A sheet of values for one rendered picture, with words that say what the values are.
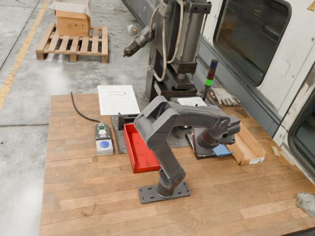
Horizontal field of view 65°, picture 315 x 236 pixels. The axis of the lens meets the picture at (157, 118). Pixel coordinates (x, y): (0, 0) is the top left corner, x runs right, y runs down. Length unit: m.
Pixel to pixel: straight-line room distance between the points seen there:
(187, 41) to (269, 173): 0.69
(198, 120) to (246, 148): 0.60
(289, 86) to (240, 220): 0.79
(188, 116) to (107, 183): 0.46
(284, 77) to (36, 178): 1.91
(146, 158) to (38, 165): 1.40
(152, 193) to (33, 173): 1.48
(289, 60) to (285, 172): 0.59
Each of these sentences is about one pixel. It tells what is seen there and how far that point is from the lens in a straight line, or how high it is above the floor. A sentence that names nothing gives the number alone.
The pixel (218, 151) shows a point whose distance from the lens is 1.20.
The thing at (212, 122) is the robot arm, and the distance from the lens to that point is 0.79.
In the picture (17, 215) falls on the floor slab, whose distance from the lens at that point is 2.10.
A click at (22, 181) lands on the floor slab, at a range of 2.27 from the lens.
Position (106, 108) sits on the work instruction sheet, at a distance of 1.36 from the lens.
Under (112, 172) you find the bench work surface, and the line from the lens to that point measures 1.05.
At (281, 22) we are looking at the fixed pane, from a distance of 1.62.
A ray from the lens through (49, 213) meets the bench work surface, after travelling 0.97.
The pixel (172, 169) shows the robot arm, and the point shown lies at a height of 1.08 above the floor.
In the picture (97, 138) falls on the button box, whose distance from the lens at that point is 1.14.
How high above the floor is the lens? 1.71
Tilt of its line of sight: 37 degrees down
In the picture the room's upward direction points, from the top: 10 degrees clockwise
